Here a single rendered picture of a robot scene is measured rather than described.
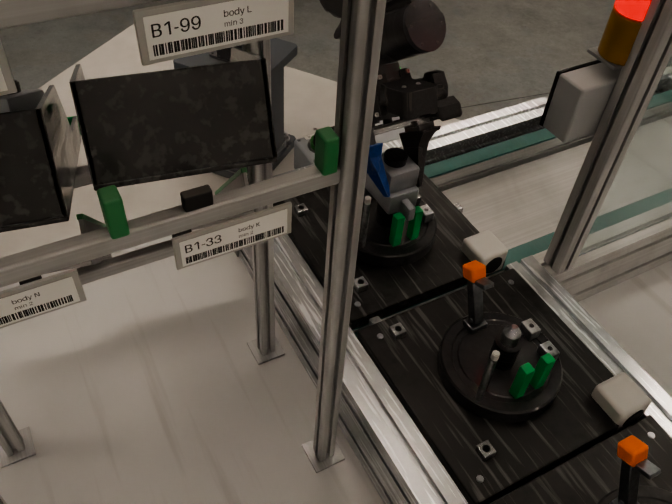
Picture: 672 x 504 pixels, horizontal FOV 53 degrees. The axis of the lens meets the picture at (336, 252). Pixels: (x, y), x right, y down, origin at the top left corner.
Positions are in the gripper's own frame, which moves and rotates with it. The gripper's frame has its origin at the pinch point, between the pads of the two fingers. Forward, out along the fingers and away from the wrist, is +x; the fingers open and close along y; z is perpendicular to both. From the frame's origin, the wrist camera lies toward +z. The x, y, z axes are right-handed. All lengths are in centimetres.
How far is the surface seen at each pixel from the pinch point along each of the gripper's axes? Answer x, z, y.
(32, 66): -53, -252, -24
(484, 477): 30.6, 20.8, -9.6
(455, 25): -29, -217, 171
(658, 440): 33.7, 25.1, 10.1
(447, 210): 9.4, -7.1, 10.4
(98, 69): -27, -74, -22
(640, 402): 29.8, 23.3, 10.2
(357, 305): 15.2, 0.6, -10.2
